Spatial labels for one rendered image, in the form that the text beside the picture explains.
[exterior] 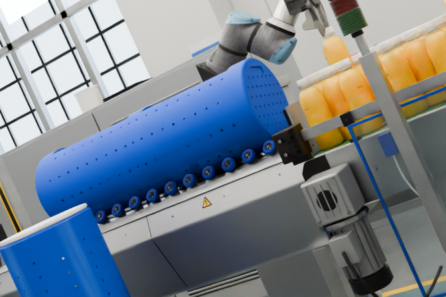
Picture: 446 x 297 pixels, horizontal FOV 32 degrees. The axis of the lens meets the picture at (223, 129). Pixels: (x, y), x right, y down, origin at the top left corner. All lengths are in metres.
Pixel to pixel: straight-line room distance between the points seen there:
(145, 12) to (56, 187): 2.90
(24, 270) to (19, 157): 2.79
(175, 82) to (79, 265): 2.17
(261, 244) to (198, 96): 0.50
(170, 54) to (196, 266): 2.99
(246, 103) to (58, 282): 0.73
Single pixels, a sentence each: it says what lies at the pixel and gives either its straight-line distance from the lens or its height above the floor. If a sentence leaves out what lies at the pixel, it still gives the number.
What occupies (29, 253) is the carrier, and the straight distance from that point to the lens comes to 2.26.
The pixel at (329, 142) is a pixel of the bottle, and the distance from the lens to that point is 2.19.
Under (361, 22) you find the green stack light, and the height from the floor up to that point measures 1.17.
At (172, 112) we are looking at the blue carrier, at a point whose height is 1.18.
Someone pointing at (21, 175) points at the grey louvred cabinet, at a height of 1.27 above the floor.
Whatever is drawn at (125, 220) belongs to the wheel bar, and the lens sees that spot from 2.61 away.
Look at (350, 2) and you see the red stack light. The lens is 1.89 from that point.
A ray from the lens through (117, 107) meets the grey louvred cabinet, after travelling 4.50.
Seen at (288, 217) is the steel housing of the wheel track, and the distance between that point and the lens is 2.36.
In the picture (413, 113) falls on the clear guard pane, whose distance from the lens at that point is 2.01.
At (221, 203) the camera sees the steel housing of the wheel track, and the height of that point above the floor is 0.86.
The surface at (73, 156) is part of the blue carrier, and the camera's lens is 2.67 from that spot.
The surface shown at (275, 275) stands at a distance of 2.93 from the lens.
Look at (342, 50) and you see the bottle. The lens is 2.34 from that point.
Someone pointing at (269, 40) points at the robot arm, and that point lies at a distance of 2.82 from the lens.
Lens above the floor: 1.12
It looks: 1 degrees down
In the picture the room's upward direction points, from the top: 24 degrees counter-clockwise
